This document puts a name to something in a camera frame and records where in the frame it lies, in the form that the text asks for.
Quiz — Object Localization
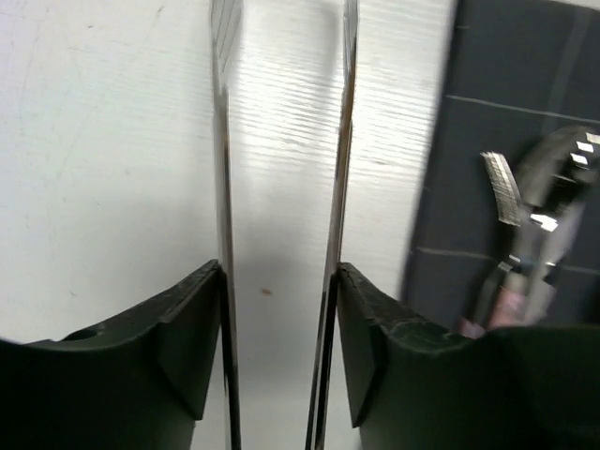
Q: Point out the dark checked placemat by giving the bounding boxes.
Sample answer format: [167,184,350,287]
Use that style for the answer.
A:
[401,1,599,329]

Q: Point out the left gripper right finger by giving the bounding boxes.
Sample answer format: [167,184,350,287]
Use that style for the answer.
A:
[305,0,360,450]

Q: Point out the silver spoon pink handle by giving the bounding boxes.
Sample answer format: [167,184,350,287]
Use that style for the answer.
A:
[506,126,599,325]

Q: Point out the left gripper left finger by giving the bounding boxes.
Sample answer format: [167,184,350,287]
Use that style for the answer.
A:
[209,1,244,449]

